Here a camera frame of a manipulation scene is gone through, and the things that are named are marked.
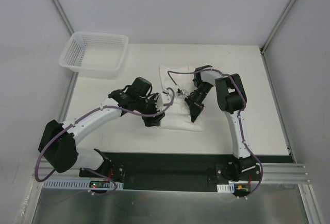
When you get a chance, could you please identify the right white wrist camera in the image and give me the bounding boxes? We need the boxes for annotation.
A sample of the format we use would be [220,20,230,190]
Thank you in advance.
[175,88,188,98]

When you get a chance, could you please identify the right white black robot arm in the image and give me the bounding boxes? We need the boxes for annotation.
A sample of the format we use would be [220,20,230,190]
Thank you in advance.
[185,65,256,182]

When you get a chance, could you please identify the aluminium frame rail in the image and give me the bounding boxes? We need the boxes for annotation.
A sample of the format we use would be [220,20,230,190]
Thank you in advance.
[34,153,310,192]

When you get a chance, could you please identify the white perforated plastic basket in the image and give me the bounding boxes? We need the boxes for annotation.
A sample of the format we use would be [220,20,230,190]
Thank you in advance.
[59,32,129,79]

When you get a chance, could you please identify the white t shirt robot print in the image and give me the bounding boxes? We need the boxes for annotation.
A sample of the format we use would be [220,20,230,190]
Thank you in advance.
[159,65,202,132]

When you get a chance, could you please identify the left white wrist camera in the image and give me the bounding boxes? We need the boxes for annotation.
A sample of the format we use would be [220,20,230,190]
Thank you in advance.
[155,93,171,112]

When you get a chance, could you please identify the slotted cable duct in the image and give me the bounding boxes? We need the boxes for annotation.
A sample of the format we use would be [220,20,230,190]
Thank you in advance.
[43,179,124,191]
[217,183,235,194]

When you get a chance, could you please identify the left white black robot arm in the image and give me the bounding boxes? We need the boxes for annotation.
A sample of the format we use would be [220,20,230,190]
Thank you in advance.
[38,77,165,177]

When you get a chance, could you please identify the left slotted cable duct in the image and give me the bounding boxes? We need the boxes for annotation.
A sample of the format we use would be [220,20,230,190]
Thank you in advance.
[43,179,124,191]

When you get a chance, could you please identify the right slotted cable duct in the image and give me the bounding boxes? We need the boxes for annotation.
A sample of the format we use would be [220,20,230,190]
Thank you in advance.
[217,183,235,194]

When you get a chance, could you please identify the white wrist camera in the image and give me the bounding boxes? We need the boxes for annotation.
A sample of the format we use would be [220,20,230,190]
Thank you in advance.
[175,88,188,98]
[155,93,171,112]

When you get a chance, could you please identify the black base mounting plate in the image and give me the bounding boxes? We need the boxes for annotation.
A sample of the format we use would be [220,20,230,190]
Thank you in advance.
[77,150,262,191]

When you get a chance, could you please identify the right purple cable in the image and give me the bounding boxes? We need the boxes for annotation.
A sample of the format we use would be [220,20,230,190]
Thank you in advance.
[167,69,263,204]

